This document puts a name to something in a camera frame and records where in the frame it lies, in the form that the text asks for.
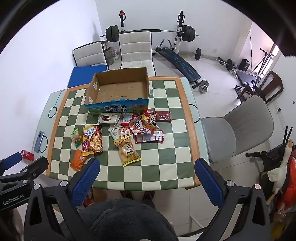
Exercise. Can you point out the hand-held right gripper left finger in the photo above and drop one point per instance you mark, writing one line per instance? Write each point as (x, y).
(85, 179)

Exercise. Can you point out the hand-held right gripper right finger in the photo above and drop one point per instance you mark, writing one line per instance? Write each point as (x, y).
(209, 183)

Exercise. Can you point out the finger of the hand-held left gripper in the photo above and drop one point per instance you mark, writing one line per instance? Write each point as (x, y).
(34, 168)
(10, 161)

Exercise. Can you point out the green bubble gum packet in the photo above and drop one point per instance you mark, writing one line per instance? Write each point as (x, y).
(75, 137)

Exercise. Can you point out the blurred green packets pile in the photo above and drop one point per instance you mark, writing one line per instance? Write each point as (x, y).
(120, 89)

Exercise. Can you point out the red soda can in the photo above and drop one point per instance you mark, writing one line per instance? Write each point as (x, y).
(27, 155)

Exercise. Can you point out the orange snack packet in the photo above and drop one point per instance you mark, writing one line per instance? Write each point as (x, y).
(78, 160)

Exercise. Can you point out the large red yellow snack packet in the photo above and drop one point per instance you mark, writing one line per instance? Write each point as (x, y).
(93, 140)

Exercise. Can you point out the person's dark shoe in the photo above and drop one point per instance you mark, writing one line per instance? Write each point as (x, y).
(126, 195)
(148, 195)

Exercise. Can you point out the yellow round cake packet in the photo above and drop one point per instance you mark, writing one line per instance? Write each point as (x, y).
(128, 153)

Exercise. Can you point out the black scooter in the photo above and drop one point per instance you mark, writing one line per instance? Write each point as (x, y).
(255, 154)

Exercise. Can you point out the white green snack packet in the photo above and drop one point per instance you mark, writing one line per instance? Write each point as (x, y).
(115, 132)

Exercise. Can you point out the green white checkered table mat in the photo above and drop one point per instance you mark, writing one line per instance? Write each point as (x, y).
(161, 150)

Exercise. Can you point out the person's dark fleece clothing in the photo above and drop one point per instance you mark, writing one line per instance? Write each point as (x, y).
(127, 220)

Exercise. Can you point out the white packet with brown sticks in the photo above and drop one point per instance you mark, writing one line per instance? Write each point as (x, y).
(108, 117)

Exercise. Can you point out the grey fabric chair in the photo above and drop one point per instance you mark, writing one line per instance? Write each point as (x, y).
(242, 125)

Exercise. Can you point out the white goose plush toy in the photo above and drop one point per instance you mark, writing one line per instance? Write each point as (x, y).
(281, 169)

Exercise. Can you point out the red sausage stick packet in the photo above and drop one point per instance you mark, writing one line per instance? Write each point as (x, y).
(149, 138)

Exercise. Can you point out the large red white snack packet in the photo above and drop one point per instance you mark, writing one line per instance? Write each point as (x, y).
(138, 126)

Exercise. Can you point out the white red flat packet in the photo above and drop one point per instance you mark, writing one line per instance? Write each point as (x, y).
(127, 117)

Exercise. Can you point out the dark red snack packet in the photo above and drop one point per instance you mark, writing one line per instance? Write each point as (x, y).
(164, 115)

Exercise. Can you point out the yellow panda snack packet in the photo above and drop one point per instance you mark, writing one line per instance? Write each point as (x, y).
(150, 121)

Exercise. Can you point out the small red snack packet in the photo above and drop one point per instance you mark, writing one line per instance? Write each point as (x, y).
(148, 112)

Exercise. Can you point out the chrome dumbbell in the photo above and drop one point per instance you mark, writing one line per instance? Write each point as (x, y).
(203, 87)

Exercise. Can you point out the blue black sit-up bench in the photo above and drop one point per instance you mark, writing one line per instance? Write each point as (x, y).
(182, 64)

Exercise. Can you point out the dark wooden chair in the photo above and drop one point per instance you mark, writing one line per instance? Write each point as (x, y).
(275, 81)

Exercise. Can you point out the small white padded chair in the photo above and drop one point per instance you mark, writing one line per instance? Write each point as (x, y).
(89, 54)

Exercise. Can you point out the curl bar with black plates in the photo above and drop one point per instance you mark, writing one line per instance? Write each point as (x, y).
(198, 53)

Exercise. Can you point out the tall white padded chair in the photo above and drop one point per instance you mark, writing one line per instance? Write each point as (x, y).
(135, 48)

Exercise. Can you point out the barbell with black plates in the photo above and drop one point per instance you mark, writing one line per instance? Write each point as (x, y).
(112, 34)

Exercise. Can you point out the barbell on rack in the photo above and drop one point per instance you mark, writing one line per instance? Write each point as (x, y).
(180, 23)

